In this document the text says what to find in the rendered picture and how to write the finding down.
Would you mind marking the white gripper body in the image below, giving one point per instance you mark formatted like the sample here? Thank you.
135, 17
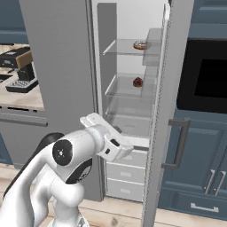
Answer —
97, 121

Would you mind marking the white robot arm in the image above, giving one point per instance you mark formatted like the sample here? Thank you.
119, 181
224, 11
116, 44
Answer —
35, 183

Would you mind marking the glass fridge shelf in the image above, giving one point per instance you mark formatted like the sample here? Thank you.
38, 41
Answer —
124, 47
130, 108
124, 87

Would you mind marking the white fridge drawer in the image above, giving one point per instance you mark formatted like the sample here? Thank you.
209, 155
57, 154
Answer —
139, 156
125, 190
125, 174

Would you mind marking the dark red cake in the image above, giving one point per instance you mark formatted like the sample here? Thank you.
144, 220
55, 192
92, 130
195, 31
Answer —
138, 82

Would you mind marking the closed grey fridge door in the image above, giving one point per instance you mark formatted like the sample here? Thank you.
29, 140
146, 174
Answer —
62, 59

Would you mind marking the brown glazed donut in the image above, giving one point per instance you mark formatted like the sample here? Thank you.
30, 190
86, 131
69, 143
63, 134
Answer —
140, 45

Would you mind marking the open grey fridge door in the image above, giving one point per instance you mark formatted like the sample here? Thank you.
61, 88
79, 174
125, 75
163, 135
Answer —
174, 59

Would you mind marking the grey fridge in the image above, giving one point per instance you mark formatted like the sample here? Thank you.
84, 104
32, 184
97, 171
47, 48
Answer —
130, 17

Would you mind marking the grey dishwasher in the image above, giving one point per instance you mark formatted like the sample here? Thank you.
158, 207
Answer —
17, 139

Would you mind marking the black coffee machine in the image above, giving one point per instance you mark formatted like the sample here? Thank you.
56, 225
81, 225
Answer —
25, 74

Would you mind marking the blue cupboard door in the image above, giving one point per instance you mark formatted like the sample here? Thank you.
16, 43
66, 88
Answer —
201, 153

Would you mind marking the glass door bin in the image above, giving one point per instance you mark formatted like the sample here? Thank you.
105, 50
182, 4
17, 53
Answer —
152, 47

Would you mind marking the black built-in oven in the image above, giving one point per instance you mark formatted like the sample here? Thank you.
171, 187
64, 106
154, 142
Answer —
207, 76

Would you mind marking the blue drawer front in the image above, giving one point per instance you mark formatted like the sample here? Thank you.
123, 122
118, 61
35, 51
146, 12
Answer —
192, 204

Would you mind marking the blue upper cupboard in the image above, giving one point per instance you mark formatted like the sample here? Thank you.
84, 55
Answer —
209, 17

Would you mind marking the blue wall cupboard run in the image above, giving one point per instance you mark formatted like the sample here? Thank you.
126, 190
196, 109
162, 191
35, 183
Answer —
11, 20

